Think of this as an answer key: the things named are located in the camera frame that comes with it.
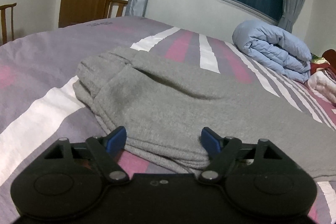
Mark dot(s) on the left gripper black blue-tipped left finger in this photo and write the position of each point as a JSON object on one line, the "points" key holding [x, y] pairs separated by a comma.
{"points": [[105, 149]]}

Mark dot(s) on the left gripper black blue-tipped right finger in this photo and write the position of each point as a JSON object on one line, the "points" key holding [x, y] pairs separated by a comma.
{"points": [[222, 153]]}

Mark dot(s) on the grey knit pants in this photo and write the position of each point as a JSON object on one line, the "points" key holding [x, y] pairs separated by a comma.
{"points": [[164, 105]]}

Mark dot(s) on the striped purple pink bedsheet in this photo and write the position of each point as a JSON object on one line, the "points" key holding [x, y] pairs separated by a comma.
{"points": [[38, 104]]}

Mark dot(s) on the folded light blue duvet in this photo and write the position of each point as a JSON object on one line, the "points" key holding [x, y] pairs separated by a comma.
{"points": [[274, 48]]}

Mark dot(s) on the folded pink white blanket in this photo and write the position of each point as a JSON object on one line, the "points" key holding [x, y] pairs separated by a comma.
{"points": [[323, 86]]}

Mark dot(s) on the red folded cloth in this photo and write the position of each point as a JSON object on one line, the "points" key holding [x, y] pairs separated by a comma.
{"points": [[326, 61]]}

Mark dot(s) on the wooden chair by door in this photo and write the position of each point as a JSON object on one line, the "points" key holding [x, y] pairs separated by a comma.
{"points": [[116, 8]]}

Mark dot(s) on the wooden chair at left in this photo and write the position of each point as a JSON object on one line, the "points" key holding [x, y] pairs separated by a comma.
{"points": [[7, 29]]}

